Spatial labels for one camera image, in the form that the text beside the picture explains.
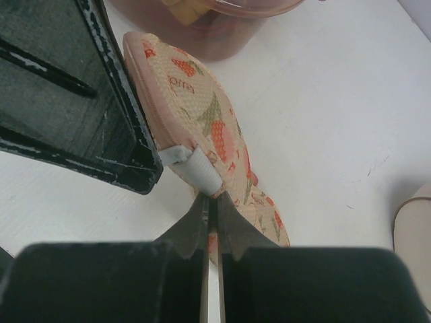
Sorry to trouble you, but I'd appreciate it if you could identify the cream bear laundry bag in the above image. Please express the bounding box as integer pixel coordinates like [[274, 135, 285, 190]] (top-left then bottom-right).
[[393, 184, 430, 274]]

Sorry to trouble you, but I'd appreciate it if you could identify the pink plastic basket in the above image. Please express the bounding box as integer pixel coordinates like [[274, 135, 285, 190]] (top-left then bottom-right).
[[104, 0, 303, 61]]

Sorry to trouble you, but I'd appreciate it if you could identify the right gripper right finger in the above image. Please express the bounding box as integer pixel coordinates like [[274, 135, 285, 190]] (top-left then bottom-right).
[[215, 193, 428, 322]]

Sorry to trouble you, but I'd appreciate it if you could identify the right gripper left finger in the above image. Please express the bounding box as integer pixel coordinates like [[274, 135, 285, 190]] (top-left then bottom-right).
[[1, 194, 209, 322]]

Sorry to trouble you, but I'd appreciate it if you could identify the floral mesh laundry bag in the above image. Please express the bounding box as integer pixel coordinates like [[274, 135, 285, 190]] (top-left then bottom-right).
[[123, 32, 290, 247]]

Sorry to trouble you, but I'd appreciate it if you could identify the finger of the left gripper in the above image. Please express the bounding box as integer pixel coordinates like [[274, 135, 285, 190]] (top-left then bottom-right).
[[1, 1, 162, 194]]

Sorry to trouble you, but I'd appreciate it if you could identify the yellow bra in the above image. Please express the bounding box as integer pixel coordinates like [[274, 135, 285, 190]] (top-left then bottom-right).
[[162, 0, 210, 26]]

